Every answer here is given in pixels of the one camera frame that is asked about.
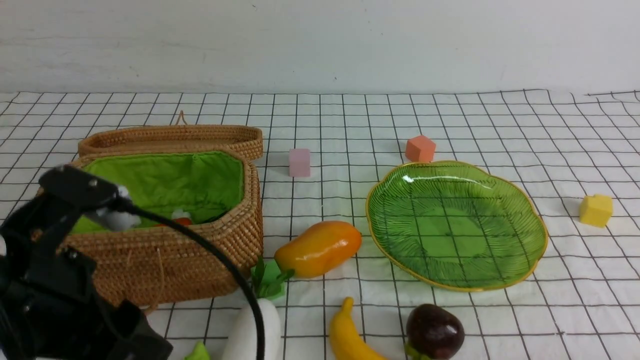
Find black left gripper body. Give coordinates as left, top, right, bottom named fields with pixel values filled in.
left=1, top=194, right=174, bottom=360

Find orange toy carrot green leaves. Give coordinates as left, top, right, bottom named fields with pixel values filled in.
left=171, top=217, right=194, bottom=227

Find white toy radish green leaves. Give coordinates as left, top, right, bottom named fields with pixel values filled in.
left=221, top=259, right=294, bottom=360

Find orange yellow toy mango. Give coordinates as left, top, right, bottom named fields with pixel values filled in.
left=274, top=220, right=362, bottom=280

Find yellow toy banana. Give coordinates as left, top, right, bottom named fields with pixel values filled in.
left=328, top=297, right=385, bottom=360

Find dark purple toy mangosteen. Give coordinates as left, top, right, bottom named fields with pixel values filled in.
left=405, top=303, right=466, bottom=360

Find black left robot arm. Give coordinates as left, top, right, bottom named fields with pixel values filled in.
left=1, top=194, right=174, bottom=360

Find woven rattan basket green lining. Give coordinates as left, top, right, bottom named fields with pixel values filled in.
left=63, top=146, right=264, bottom=306

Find green foam cube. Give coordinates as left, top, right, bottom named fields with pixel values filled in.
left=262, top=259, right=287, bottom=301

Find woven rattan basket lid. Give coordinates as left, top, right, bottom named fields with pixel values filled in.
left=77, top=112, right=264, bottom=160

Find pink foam cube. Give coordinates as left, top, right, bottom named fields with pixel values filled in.
left=288, top=148, right=311, bottom=178

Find orange foam cube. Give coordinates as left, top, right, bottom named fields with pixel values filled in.
left=404, top=135, right=437, bottom=163

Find green glass leaf plate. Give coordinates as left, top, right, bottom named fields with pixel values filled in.
left=365, top=161, right=549, bottom=292

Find white black grid tablecloth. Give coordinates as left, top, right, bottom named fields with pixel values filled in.
left=0, top=89, right=640, bottom=360

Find yellow foam cube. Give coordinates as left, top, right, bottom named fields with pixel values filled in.
left=578, top=194, right=613, bottom=228

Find left wrist camera black silver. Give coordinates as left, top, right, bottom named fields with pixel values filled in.
left=38, top=165, right=142, bottom=232

